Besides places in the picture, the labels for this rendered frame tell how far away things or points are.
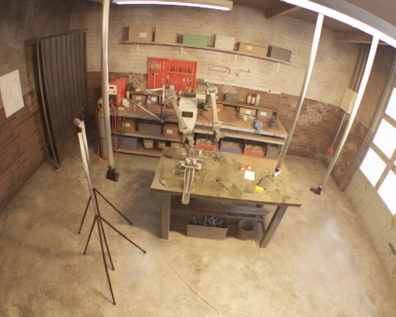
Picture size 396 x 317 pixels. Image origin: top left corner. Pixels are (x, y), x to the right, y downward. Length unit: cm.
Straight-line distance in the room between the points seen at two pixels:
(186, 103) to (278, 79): 211
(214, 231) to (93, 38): 390
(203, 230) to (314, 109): 328
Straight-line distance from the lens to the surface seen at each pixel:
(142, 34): 397
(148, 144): 406
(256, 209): 306
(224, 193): 217
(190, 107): 283
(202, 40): 379
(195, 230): 275
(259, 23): 416
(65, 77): 409
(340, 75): 487
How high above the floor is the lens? 230
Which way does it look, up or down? 33 degrees down
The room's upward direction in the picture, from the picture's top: 8 degrees clockwise
